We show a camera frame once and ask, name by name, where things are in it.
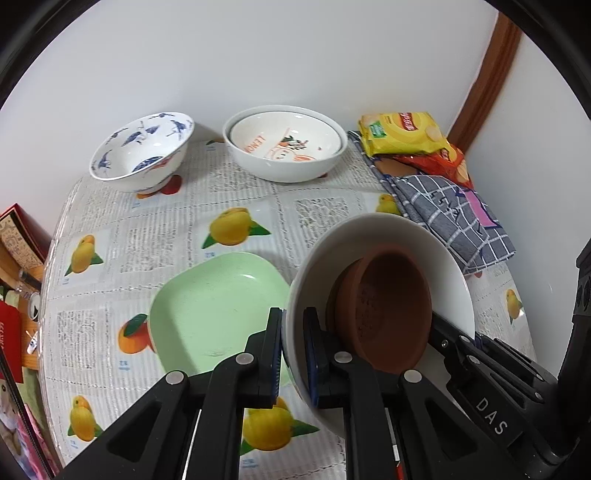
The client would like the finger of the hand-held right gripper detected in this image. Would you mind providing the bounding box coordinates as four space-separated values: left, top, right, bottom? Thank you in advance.
473 335 558 394
431 312 546 406

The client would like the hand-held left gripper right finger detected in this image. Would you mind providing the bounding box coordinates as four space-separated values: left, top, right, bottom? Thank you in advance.
302 308 506 480

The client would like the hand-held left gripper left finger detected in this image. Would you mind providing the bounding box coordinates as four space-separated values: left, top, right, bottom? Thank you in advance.
55 307 284 480

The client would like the brown bowl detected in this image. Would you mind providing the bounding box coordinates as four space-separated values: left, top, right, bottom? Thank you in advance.
325 249 434 374

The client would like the green square plate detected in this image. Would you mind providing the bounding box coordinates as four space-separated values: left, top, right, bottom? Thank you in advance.
148 251 296 386

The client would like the plain white bowl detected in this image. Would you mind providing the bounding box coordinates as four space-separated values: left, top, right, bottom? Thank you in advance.
283 212 476 437

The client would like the pink label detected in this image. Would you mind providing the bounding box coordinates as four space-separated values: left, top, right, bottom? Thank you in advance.
464 189 499 228

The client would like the grey checked cloth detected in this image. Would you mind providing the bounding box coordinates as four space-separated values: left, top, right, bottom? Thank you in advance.
347 130 516 276

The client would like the red snack packet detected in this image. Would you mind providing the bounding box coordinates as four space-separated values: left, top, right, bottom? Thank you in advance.
374 143 474 190

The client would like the fruit-printed tablecloth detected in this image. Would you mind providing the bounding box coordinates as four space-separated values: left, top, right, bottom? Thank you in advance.
39 138 539 480

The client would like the large white bowl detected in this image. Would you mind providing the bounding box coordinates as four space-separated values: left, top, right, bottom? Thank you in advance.
223 106 348 184

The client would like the yellow snack packet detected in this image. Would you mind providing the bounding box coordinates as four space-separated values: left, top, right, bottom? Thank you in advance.
359 111 455 156

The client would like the white bowl with orange print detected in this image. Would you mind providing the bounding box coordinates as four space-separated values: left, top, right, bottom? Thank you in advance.
229 112 342 162

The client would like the blue patterned white bowl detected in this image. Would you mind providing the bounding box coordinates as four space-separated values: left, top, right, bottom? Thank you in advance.
89 111 195 195

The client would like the pink printed bag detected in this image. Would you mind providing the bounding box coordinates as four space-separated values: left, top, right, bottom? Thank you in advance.
0 369 51 480

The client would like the red patterned box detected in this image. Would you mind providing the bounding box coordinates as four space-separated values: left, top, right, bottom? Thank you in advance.
0 202 52 271

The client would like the wooden door frame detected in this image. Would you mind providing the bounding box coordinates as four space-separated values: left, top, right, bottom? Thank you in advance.
445 18 522 153

